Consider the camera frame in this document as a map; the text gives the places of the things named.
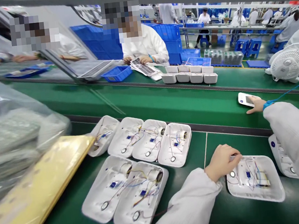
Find person's left hand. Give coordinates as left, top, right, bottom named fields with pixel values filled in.
left=202, top=142, right=244, bottom=184

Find person's right hand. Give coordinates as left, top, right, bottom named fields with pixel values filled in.
left=245, top=94, right=267, bottom=115

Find person's left fingers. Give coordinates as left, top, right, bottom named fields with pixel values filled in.
left=222, top=145, right=243, bottom=163

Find white front panel with screen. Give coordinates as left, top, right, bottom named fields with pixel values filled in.
left=237, top=91, right=256, bottom=109

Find white housing with battery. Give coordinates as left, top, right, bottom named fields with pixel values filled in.
left=223, top=151, right=286, bottom=208

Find white casing with blue button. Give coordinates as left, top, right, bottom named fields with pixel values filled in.
left=267, top=131, right=299, bottom=182

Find pallet of clear wrapped packs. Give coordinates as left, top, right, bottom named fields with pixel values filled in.
left=202, top=45, right=246, bottom=71

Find white desk fan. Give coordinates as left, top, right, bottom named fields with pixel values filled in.
left=262, top=43, right=299, bottom=87

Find blue plastic stools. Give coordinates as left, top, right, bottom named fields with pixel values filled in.
left=233, top=35, right=265, bottom=60

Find cluster of closed white cases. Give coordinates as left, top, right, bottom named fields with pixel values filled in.
left=160, top=60, right=219, bottom=90

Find stack of blue crates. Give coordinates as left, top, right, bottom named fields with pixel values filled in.
left=69, top=21, right=124, bottom=66
left=144, top=20, right=184, bottom=67

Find stack of solar panels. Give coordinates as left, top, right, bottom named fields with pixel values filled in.
left=129, top=54, right=163, bottom=79

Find group of open white shells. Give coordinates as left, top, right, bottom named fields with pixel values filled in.
left=72, top=106, right=202, bottom=224

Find small blue plastic bin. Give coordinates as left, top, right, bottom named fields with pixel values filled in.
left=99, top=64, right=134, bottom=84

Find grey ribbed panel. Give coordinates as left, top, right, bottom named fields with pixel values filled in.
left=76, top=60, right=115, bottom=80

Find yellow cardboard sheet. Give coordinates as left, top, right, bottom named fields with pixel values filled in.
left=0, top=132, right=106, bottom=224

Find clear plastic bag of parts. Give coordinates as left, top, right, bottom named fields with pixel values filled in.
left=0, top=58, right=80, bottom=208

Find flat blue tray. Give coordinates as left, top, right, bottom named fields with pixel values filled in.
left=2, top=61, right=56, bottom=79

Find blue coiled grounding cord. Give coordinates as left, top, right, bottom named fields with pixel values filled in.
left=269, top=80, right=299, bottom=104

